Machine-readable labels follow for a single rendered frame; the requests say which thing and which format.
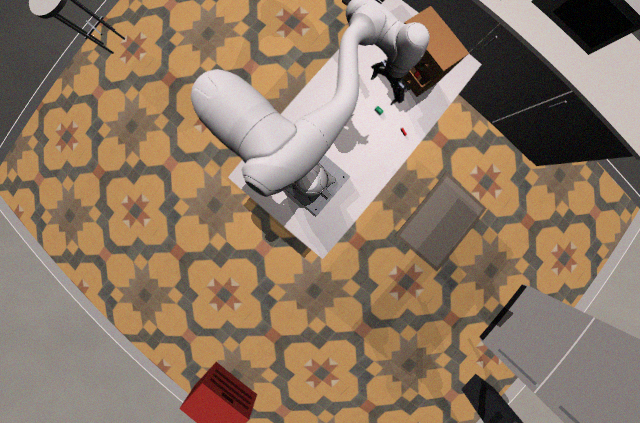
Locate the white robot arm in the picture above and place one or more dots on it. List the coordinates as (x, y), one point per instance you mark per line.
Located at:
(278, 153)

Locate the brown small chest of drawers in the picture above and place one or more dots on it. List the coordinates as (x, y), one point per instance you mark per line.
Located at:
(444, 47)

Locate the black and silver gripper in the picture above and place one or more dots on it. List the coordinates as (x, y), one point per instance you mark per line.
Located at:
(398, 93)

